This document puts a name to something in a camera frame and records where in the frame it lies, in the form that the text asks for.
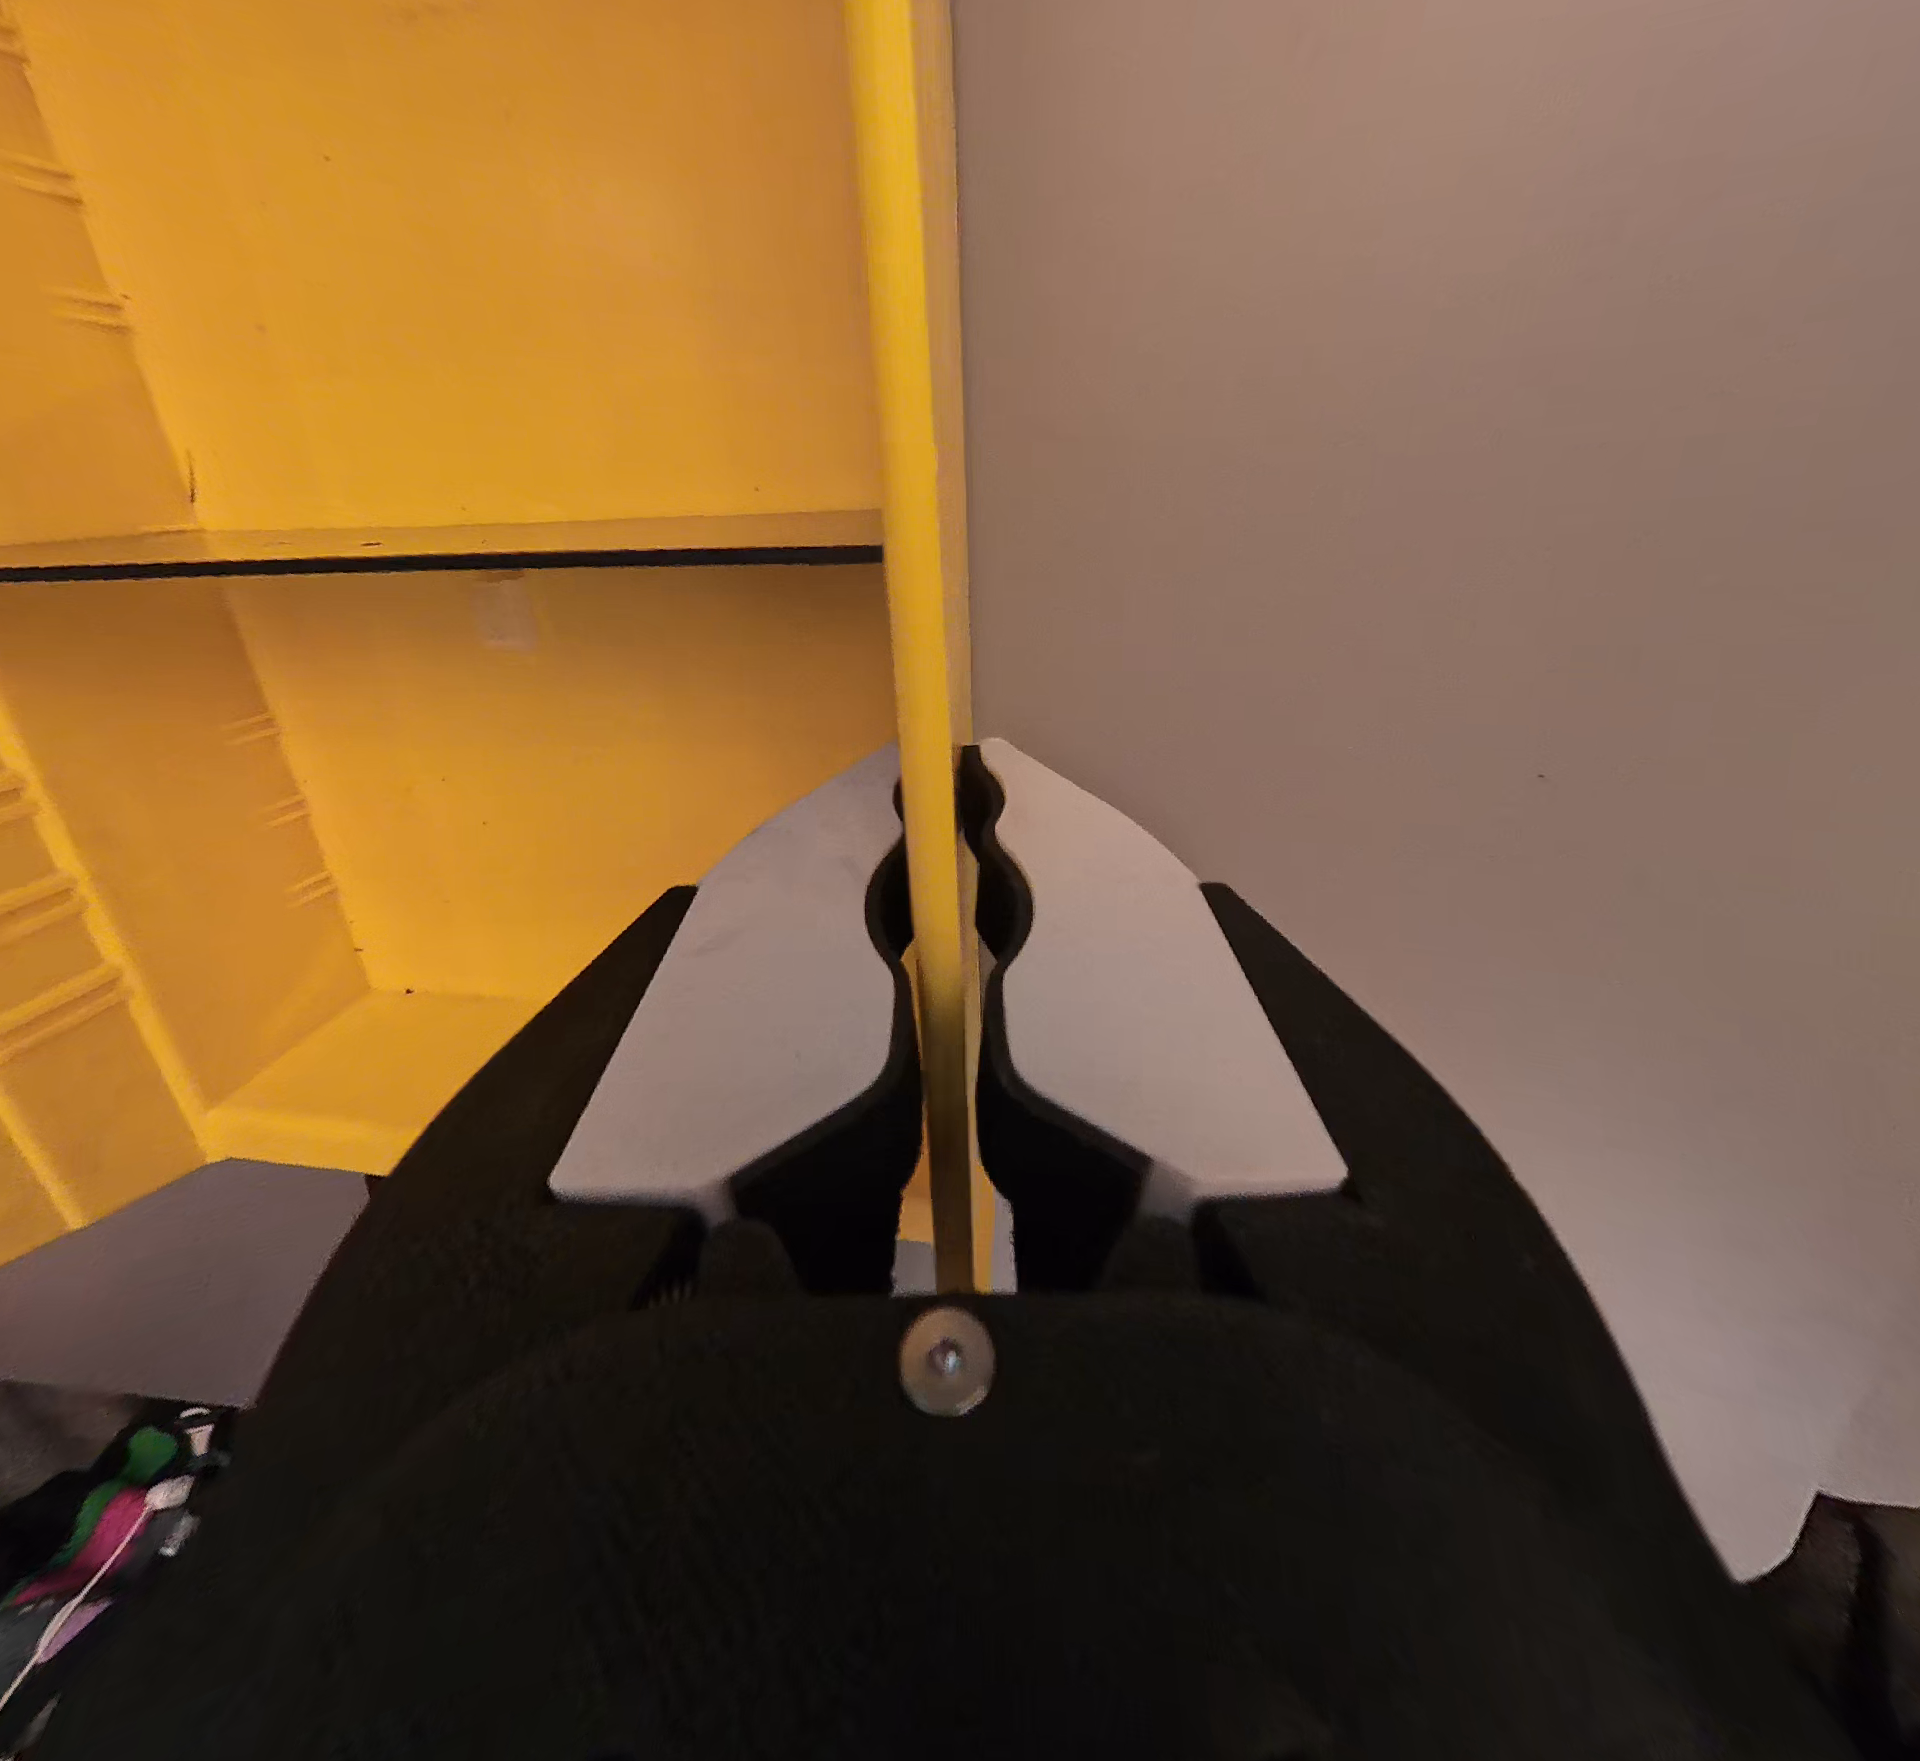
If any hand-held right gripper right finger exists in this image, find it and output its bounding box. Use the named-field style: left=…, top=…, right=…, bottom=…
left=957, top=736, right=1348, bottom=1294

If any yellow plastic bin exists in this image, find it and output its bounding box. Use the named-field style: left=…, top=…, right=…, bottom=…
left=0, top=0, right=1000, bottom=1290

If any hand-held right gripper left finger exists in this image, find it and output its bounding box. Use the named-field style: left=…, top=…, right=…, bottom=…
left=544, top=744, right=924, bottom=1294

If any thin white cable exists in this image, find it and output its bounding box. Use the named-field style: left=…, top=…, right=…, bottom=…
left=0, top=1484, right=196, bottom=1718

